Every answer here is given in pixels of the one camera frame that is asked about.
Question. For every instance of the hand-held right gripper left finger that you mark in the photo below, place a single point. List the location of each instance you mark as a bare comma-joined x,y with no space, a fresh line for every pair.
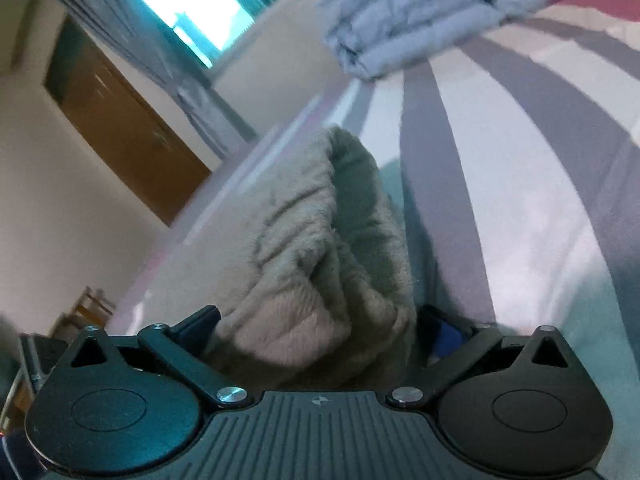
197,327

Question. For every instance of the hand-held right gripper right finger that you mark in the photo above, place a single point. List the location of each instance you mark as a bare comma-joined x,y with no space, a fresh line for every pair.
445,336

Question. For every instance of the grey towel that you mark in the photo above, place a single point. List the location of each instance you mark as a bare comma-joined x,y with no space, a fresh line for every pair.
310,260

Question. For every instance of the wooden chair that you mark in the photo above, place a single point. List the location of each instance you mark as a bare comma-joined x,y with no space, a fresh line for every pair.
92,305

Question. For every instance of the striped bed sheet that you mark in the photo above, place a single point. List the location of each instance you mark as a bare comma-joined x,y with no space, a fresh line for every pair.
525,160

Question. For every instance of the brown wooden door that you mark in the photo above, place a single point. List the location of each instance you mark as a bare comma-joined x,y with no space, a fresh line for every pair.
125,125

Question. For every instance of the grey curtain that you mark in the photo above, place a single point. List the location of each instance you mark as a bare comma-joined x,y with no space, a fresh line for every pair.
200,105

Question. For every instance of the blue-grey folded quilt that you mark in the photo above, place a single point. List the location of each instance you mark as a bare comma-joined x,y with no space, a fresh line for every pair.
425,10

